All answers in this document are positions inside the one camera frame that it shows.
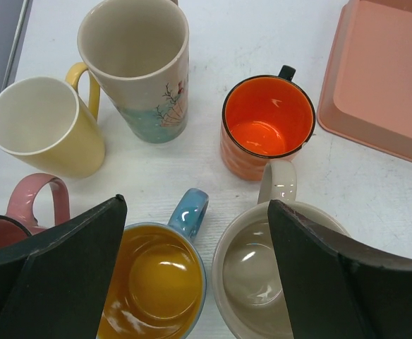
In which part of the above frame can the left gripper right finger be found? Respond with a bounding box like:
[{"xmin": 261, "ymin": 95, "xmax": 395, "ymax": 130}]
[{"xmin": 267, "ymin": 200, "xmax": 412, "ymax": 338}]

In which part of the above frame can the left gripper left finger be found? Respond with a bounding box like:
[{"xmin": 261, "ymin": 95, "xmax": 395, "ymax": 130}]
[{"xmin": 0, "ymin": 194, "xmax": 127, "ymax": 338}]

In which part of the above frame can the pink patterned mug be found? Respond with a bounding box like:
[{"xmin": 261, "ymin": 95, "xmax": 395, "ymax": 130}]
[{"xmin": 0, "ymin": 173, "xmax": 71, "ymax": 249}]

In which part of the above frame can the beige floral mug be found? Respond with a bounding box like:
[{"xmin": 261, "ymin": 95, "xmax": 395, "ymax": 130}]
[{"xmin": 212, "ymin": 160, "xmax": 347, "ymax": 338}]

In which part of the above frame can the blue butterfly mug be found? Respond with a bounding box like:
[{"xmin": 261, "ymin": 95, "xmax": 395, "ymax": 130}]
[{"xmin": 97, "ymin": 188, "xmax": 209, "ymax": 338}]

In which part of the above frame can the yellow mug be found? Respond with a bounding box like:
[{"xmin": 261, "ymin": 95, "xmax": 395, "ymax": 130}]
[{"xmin": 0, "ymin": 62, "xmax": 105, "ymax": 178}]

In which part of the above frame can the orange mug black handle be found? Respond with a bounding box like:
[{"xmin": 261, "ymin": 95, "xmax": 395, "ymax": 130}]
[{"xmin": 220, "ymin": 65, "xmax": 316, "ymax": 181}]

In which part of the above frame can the tall beige seashell mug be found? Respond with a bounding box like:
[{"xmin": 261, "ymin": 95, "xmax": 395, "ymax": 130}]
[{"xmin": 77, "ymin": 0, "xmax": 189, "ymax": 143}]

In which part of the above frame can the pink plastic tray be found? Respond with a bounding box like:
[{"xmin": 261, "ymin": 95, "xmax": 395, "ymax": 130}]
[{"xmin": 317, "ymin": 1, "xmax": 412, "ymax": 162}]

